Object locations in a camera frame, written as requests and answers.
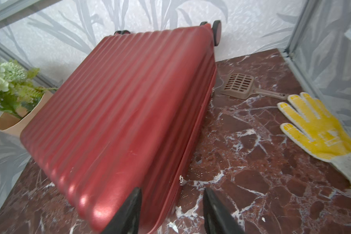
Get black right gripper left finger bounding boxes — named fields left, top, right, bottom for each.
left=101, top=187, right=142, bottom=234

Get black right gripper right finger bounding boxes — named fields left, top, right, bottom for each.
left=203, top=188, right=245, bottom=234

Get silver zipper pull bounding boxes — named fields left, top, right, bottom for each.
left=179, top=175, right=187, bottom=186

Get red ribbed hardshell suitcase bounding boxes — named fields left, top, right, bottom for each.
left=20, top=20, right=222, bottom=234

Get yellow work glove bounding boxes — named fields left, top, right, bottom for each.
left=277, top=92, right=351, bottom=184

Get beige slotted plastic scoop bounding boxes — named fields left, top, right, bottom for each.
left=215, top=73, right=289, bottom=100

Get green white artificial flowers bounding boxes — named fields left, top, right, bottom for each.
left=0, top=60, right=57, bottom=120

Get aluminium frame profiles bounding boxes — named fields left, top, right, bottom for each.
left=0, top=0, right=351, bottom=100

